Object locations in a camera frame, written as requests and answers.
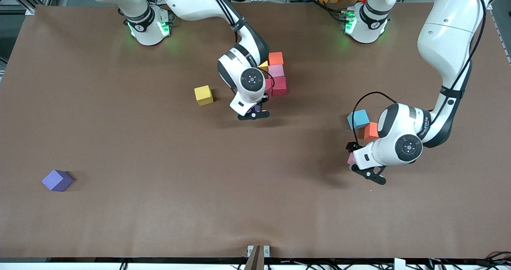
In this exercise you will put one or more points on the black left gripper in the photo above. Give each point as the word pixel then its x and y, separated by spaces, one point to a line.
pixel 352 146

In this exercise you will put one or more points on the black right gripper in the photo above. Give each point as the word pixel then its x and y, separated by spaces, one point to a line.
pixel 264 99

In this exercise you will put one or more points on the purple foam cube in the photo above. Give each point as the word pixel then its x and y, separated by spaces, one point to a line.
pixel 257 108
pixel 57 180

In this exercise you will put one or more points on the pink foam cube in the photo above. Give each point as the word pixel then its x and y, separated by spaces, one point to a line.
pixel 351 158
pixel 276 70

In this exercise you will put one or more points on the red foam cube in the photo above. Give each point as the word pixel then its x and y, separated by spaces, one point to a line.
pixel 280 86
pixel 269 87

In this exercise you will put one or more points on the yellow foam cube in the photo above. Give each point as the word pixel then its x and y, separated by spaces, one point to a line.
pixel 263 66
pixel 203 95

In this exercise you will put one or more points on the orange foam cube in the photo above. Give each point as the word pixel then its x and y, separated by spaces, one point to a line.
pixel 369 132
pixel 275 58

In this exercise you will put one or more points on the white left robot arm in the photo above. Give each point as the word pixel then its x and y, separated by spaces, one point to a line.
pixel 451 34

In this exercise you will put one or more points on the blue foam cube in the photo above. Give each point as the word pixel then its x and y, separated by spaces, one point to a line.
pixel 357 118

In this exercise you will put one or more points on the paper table cover sheet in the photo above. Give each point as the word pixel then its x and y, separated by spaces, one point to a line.
pixel 255 206

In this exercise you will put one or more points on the white left camera mount bracket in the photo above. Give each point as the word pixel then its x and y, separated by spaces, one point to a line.
pixel 365 158

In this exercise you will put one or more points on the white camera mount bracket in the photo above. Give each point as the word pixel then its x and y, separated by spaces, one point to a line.
pixel 239 104
pixel 365 158

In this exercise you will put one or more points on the white right camera mount bracket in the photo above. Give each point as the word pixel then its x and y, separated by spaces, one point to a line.
pixel 239 104

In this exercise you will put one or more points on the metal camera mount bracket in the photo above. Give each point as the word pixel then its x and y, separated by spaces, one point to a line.
pixel 259 251

